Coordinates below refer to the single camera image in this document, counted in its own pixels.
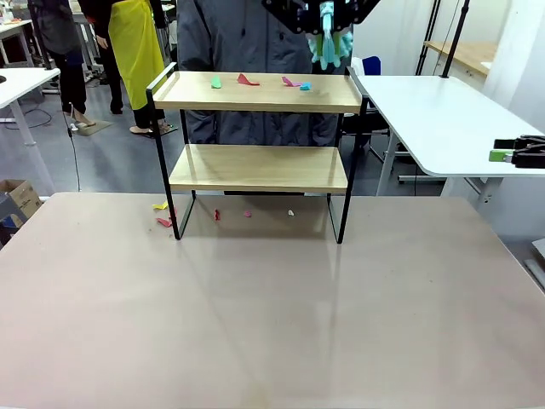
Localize person in grey jacket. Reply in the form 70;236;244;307
176;0;354;197

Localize person in black trousers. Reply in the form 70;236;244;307
78;0;125;115

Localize thick black stand pole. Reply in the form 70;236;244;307
441;0;472;80

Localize thin black floor cable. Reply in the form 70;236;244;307
62;108;83;193

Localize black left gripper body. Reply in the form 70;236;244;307
261;0;381;36

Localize thin black tripod legs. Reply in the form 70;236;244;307
416;0;443;77

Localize blue office chair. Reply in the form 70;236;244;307
343;55;391;148

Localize light wooden background table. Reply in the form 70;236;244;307
423;40;500;78

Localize small white desk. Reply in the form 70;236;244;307
0;66;61;148

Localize large white side table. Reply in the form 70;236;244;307
353;74;545;210

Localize two-tier wooden black-frame shelf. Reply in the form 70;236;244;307
146;62;367;245

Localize aluminium rail mounting base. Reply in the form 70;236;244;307
523;237;545;295

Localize brown cardboard box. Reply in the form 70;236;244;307
0;178;43;229

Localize grey floor mat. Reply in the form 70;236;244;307
71;120;114;138

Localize person in dark grey clothes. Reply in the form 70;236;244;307
28;0;98;130

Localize teal microfibre duster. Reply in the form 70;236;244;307
307;0;354;72

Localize person in yellow apron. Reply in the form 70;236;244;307
107;0;168;137

